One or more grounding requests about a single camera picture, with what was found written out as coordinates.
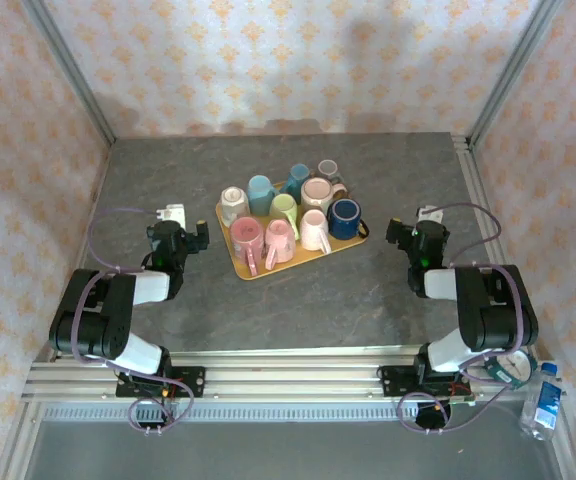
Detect green dial clock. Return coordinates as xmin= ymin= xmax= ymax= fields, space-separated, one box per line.
xmin=482 ymin=349 xmax=539 ymax=392

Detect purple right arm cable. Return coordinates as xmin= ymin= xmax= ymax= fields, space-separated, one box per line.
xmin=397 ymin=202 xmax=534 ymax=435

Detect white faceted mug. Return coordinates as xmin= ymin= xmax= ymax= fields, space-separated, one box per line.
xmin=219 ymin=185 xmax=249 ymax=229

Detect navy blue mug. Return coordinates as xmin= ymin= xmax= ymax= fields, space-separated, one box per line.
xmin=326 ymin=197 xmax=371 ymax=240

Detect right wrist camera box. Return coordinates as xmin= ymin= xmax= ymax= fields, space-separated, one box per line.
xmin=415 ymin=204 xmax=443 ymax=225

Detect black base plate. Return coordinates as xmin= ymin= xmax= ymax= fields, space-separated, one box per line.
xmin=115 ymin=366 xmax=207 ymax=401
xmin=378 ymin=364 xmax=469 ymax=400

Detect light green mug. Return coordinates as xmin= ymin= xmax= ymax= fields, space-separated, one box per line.
xmin=269 ymin=193 xmax=301 ymax=240

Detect aluminium frame post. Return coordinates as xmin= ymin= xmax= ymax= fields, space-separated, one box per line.
xmin=20 ymin=0 xmax=117 ymax=146
xmin=467 ymin=0 xmax=567 ymax=146

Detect grey mug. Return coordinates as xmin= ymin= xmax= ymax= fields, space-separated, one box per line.
xmin=316 ymin=158 xmax=345 ymax=187

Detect beige pink mug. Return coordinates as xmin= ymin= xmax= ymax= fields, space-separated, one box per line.
xmin=300 ymin=177 xmax=350 ymax=214

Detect clear water bottle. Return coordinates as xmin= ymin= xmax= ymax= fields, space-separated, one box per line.
xmin=519 ymin=362 xmax=567 ymax=442

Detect pink mug with red base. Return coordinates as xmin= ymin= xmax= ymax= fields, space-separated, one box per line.
xmin=228 ymin=215 xmax=265 ymax=277

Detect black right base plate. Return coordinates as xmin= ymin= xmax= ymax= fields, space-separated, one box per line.
xmin=378 ymin=364 xmax=469 ymax=400

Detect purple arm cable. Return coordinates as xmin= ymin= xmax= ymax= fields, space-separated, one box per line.
xmin=70 ymin=207 xmax=197 ymax=437
xmin=397 ymin=202 xmax=534 ymax=435

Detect yellow tray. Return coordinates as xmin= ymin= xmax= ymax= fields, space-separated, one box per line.
xmin=215 ymin=180 xmax=370 ymax=283

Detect grey slotted cable duct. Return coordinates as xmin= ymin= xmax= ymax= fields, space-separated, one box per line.
xmin=42 ymin=405 xmax=529 ymax=422

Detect light blue mug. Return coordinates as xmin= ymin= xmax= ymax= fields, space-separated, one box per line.
xmin=246 ymin=174 xmax=280 ymax=217

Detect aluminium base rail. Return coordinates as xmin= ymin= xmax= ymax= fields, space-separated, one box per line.
xmin=21 ymin=348 xmax=539 ymax=404

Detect plain pink mug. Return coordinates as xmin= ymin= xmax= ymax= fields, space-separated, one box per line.
xmin=263 ymin=218 xmax=299 ymax=272

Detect teal mug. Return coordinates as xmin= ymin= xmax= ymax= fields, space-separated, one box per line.
xmin=280 ymin=163 xmax=313 ymax=204

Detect white speckled mug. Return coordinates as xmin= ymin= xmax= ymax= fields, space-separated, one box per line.
xmin=298 ymin=208 xmax=333 ymax=255

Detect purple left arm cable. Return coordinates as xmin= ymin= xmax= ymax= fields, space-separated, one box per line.
xmin=70 ymin=207 xmax=197 ymax=437

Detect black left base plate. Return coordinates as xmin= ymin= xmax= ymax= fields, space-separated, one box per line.
xmin=115 ymin=366 xmax=207 ymax=401

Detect aluminium side rail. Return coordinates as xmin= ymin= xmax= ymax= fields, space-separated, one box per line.
xmin=450 ymin=132 xmax=537 ymax=351

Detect grey metal panel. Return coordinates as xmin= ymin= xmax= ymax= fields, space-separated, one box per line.
xmin=22 ymin=419 xmax=559 ymax=480

